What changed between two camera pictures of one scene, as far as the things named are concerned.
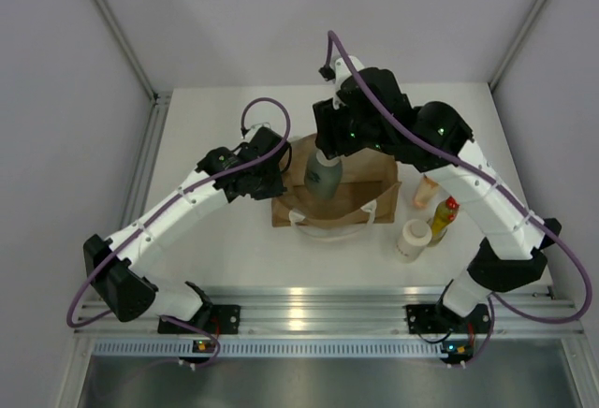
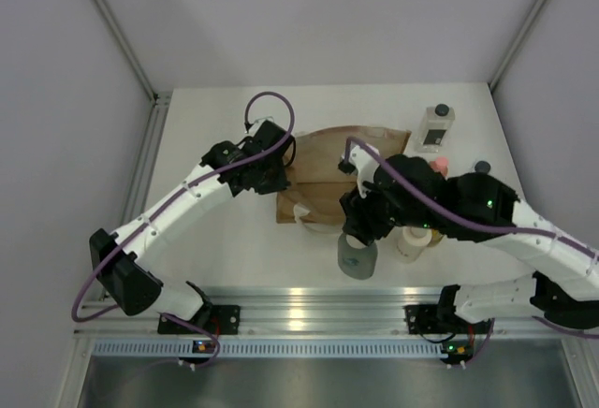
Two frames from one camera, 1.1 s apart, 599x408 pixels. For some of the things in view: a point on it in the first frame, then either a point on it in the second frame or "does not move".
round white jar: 416,234 does not move
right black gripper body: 342,135 to 374,215
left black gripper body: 270,184 does not move
